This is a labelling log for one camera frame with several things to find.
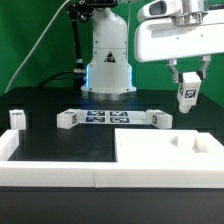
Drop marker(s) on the white U-shaped obstacle fence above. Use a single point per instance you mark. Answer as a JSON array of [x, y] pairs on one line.
[[191, 173]]

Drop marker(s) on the white square tabletop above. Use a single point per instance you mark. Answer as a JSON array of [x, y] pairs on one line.
[[146, 145]]

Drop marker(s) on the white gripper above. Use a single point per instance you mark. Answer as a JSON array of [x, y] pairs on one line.
[[160, 39]]

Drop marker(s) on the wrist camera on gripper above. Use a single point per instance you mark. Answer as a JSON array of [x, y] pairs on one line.
[[158, 9]]

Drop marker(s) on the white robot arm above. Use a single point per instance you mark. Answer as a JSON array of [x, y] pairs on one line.
[[109, 75]]

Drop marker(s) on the white sheet with AprilTags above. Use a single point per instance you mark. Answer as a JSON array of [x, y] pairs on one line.
[[114, 117]]

